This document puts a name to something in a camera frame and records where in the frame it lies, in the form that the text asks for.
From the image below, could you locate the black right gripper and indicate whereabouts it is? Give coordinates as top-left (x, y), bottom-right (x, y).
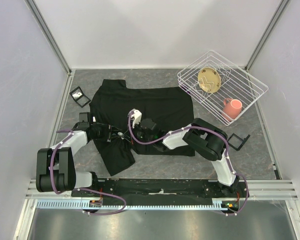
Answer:
top-left (121, 120), bottom-right (154, 145)

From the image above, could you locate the black t-shirt garment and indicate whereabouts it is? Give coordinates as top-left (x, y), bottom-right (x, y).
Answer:
top-left (89, 79), bottom-right (195, 176)

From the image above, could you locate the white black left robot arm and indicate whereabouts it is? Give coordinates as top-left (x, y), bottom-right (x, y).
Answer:
top-left (35, 112), bottom-right (123, 197)

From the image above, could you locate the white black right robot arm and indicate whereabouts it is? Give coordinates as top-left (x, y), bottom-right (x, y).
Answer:
top-left (127, 116), bottom-right (239, 197)

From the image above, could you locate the open black box left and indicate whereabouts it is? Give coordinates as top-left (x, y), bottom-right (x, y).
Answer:
top-left (69, 86), bottom-right (91, 108)

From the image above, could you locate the open black box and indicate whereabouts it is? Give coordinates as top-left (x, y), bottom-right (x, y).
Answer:
top-left (69, 86), bottom-right (91, 108)
top-left (227, 133), bottom-right (251, 152)

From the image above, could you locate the yellow patterned plate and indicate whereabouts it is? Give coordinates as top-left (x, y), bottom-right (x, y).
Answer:
top-left (197, 67), bottom-right (221, 94)

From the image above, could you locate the pink ceramic mug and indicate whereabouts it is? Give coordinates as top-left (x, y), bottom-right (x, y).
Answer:
top-left (221, 98), bottom-right (243, 122)

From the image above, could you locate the open black box right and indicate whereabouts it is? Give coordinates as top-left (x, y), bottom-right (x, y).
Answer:
top-left (227, 133), bottom-right (251, 152)

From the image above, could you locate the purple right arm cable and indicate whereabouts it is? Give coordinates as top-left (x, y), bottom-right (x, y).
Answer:
top-left (126, 111), bottom-right (249, 217)

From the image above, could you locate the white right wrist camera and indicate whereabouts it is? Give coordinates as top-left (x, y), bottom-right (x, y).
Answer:
top-left (128, 108), bottom-right (142, 129)

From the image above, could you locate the slotted cable duct rail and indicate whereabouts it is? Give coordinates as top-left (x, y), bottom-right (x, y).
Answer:
top-left (36, 199), bottom-right (229, 211)

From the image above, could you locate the white wire dish rack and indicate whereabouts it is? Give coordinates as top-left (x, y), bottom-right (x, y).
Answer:
top-left (177, 50), bottom-right (269, 126)

